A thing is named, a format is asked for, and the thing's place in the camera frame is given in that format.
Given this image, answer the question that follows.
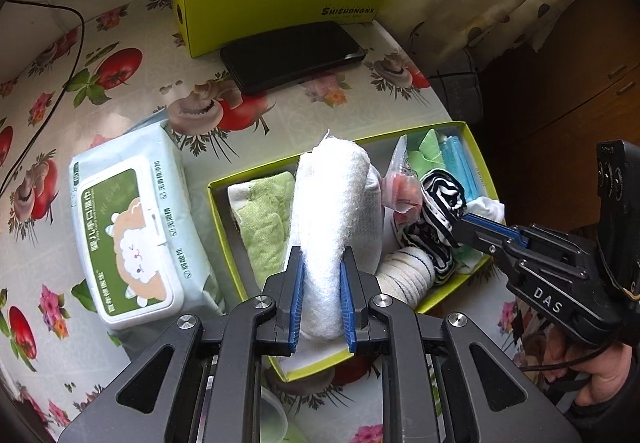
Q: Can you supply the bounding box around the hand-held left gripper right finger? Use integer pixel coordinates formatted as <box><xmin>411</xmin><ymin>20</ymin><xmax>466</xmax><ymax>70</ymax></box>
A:
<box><xmin>339</xmin><ymin>247</ymin><xmax>583</xmax><ymax>443</ymax></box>

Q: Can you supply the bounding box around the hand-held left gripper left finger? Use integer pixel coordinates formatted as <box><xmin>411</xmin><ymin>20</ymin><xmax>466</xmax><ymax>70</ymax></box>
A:
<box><xmin>57</xmin><ymin>245</ymin><xmax>304</xmax><ymax>443</ymax></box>

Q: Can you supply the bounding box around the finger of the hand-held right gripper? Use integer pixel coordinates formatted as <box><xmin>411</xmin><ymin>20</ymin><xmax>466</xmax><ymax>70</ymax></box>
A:
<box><xmin>460</xmin><ymin>213</ymin><xmax>533</xmax><ymax>244</ymax></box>
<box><xmin>449</xmin><ymin>218</ymin><xmax>511</xmax><ymax>264</ymax></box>

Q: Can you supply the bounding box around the white sock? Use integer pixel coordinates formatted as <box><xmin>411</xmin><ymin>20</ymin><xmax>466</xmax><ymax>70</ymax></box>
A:
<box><xmin>465</xmin><ymin>196</ymin><xmax>506</xmax><ymax>224</ymax></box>

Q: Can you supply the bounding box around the small striped sock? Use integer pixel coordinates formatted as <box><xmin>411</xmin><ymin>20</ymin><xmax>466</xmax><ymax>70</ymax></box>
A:
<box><xmin>392</xmin><ymin>218</ymin><xmax>458</xmax><ymax>286</ymax></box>

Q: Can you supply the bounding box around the yellow-green box lid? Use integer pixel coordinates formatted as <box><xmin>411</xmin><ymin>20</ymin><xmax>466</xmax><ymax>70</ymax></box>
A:
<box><xmin>206</xmin><ymin>120</ymin><xmax>501</xmax><ymax>383</ymax></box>

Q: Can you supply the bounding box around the white knit cloth bundle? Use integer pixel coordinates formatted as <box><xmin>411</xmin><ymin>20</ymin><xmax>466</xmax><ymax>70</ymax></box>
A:
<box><xmin>375</xmin><ymin>245</ymin><xmax>436</xmax><ymax>306</ymax></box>

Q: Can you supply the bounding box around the blue face mask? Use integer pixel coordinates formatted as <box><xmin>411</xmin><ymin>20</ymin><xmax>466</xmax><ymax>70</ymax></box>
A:
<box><xmin>437</xmin><ymin>136</ymin><xmax>483</xmax><ymax>204</ymax></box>

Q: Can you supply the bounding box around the green towel with sheep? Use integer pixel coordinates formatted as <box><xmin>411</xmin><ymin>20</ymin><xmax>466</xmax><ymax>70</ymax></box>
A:
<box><xmin>227</xmin><ymin>172</ymin><xmax>301</xmax><ymax>284</ymax></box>

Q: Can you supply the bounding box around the white towel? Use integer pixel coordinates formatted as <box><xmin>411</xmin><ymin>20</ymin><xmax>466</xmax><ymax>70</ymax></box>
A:
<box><xmin>291</xmin><ymin>129</ymin><xmax>386</xmax><ymax>341</ymax></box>

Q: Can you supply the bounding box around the clear plastic bag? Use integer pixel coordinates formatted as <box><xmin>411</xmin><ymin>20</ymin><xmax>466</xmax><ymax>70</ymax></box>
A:
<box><xmin>382</xmin><ymin>136</ymin><xmax>426</xmax><ymax>214</ymax></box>

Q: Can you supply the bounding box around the light green cloth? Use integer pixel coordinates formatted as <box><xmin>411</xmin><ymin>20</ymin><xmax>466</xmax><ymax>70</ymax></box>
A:
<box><xmin>405</xmin><ymin>130</ymin><xmax>443</xmax><ymax>174</ymax></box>

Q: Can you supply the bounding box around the person's right forearm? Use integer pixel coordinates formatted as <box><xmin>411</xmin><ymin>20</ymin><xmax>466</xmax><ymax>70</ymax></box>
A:
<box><xmin>565</xmin><ymin>363</ymin><xmax>640</xmax><ymax>443</ymax></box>

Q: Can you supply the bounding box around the person's right hand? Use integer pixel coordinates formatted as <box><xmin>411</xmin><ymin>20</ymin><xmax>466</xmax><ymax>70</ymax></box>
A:
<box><xmin>574</xmin><ymin>342</ymin><xmax>640</xmax><ymax>408</ymax></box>

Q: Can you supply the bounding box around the clear round plastic container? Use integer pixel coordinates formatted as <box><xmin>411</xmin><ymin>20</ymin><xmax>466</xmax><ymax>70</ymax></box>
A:
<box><xmin>260</xmin><ymin>385</ymin><xmax>291</xmax><ymax>439</ymax></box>

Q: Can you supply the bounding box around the brown wooden cabinet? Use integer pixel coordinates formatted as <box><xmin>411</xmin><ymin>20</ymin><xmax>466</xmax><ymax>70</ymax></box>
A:
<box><xmin>480</xmin><ymin>0</ymin><xmax>640</xmax><ymax>224</ymax></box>

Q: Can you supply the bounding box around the wet wipes pack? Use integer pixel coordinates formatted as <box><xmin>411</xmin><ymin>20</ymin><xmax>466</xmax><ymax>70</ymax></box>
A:
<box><xmin>67</xmin><ymin>123</ymin><xmax>223</xmax><ymax>331</ymax></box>

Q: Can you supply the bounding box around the floral tablecloth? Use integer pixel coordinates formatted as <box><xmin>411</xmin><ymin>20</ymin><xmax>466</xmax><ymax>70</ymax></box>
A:
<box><xmin>0</xmin><ymin>0</ymin><xmax>451</xmax><ymax>443</ymax></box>

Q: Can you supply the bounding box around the black phone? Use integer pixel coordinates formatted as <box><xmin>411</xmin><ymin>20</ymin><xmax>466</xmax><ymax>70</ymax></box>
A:
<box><xmin>220</xmin><ymin>20</ymin><xmax>367</xmax><ymax>96</ymax></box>

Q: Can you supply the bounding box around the yellow-green cardboard box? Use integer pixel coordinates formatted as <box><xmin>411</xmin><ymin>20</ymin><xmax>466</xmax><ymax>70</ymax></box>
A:
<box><xmin>166</xmin><ymin>0</ymin><xmax>399</xmax><ymax>59</ymax></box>

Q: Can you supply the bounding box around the black cable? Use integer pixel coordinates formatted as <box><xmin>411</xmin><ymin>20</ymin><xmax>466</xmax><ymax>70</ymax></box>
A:
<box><xmin>0</xmin><ymin>0</ymin><xmax>86</xmax><ymax>194</ymax></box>

